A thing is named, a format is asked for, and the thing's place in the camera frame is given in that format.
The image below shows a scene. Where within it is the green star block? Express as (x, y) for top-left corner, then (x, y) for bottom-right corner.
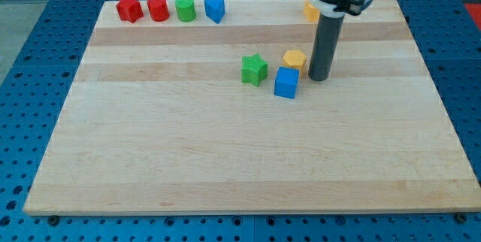
(241, 53), (268, 86)

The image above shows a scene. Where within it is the yellow heart block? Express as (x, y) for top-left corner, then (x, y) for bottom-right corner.
(303, 0), (320, 23)

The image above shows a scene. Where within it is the red star block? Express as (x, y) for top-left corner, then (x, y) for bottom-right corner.
(116, 0), (144, 23)

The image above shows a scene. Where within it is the blue cube block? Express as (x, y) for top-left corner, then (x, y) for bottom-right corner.
(274, 67), (300, 99)

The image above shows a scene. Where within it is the yellow hexagon block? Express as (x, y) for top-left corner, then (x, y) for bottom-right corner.
(283, 50), (307, 78)

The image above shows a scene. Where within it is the light wooden board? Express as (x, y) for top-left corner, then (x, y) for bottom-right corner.
(24, 0), (480, 216)

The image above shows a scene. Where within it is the blue triangle block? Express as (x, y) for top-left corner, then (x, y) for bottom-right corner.
(204, 0), (225, 24)

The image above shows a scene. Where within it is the green cylinder block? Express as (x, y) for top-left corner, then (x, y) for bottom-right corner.
(174, 0), (196, 23)

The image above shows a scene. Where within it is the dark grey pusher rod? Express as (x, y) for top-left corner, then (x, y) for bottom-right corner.
(308, 14), (344, 81)

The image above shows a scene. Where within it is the red cylinder block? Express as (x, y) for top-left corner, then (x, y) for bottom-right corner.
(147, 0), (170, 22)

